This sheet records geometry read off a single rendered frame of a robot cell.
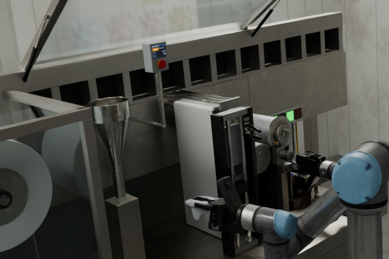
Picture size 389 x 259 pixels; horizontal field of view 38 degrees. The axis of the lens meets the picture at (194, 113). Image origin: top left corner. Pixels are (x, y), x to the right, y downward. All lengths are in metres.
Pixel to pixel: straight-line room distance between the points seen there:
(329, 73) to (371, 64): 2.34
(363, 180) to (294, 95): 1.57
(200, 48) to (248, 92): 0.36
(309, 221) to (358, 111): 4.03
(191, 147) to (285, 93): 0.78
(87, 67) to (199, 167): 0.59
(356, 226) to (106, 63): 1.18
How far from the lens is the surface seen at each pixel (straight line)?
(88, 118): 1.57
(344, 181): 1.43
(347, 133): 5.89
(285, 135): 2.40
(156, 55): 1.96
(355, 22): 5.55
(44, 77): 2.12
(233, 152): 2.09
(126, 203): 2.05
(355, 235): 1.51
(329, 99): 3.16
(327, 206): 1.67
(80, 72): 2.18
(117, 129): 1.95
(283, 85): 2.87
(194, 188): 2.34
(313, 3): 5.63
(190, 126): 2.25
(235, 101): 2.16
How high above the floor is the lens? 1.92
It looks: 13 degrees down
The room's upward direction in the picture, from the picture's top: 6 degrees counter-clockwise
